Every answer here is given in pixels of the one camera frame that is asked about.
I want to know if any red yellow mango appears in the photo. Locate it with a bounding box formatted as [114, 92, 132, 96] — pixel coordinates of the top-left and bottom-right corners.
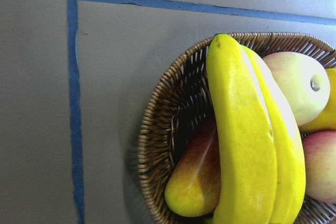
[164, 116, 221, 217]

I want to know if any brown wicker basket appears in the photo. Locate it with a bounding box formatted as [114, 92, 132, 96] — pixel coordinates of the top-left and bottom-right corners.
[138, 32, 335, 223]

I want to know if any yellow lemon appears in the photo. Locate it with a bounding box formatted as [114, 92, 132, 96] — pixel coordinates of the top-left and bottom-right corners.
[299, 68, 336, 134]

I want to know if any pink green apple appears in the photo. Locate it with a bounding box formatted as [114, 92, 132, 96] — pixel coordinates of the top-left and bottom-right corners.
[263, 51, 330, 126]

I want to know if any yellow banana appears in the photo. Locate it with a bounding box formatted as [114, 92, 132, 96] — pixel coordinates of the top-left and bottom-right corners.
[243, 46, 306, 223]
[206, 34, 277, 223]

